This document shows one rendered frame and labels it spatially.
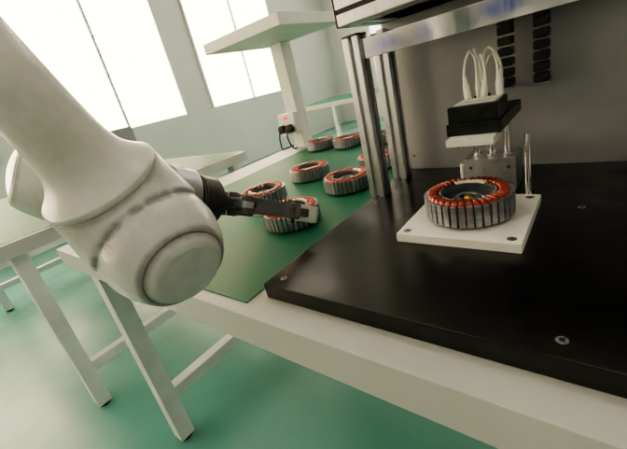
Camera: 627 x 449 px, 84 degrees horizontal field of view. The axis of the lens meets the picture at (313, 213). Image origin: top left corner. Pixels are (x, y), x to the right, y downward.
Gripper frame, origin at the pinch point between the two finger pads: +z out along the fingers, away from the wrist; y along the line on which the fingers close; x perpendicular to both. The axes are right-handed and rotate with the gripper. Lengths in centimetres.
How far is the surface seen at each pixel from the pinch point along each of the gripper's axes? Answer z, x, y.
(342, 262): -9.8, 6.4, -21.9
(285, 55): 42, -64, 55
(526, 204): 6.0, -4.0, -39.4
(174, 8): 155, -270, 428
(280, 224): -3.3, 2.5, -2.1
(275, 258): -8.4, 7.9, -7.4
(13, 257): -25, 23, 98
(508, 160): 11.3, -11.4, -35.5
